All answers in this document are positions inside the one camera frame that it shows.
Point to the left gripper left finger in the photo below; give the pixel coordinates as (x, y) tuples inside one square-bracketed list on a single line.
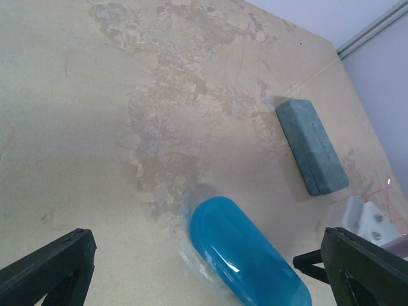
[(59, 273)]

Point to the blue hard glasses case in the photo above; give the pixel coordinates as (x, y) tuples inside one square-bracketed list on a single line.
[(243, 257)]

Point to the right aluminium frame post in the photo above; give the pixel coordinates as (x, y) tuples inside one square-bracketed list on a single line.
[(373, 30)]

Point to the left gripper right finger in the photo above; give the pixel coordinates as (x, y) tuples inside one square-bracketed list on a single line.
[(361, 273)]

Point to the grey-blue teal-lined glasses case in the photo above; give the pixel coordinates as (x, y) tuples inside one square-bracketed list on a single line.
[(313, 151)]

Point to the red translucent sunglasses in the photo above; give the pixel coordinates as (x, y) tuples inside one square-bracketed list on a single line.
[(381, 197)]

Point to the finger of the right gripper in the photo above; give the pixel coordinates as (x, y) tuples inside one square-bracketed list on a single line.
[(307, 264)]

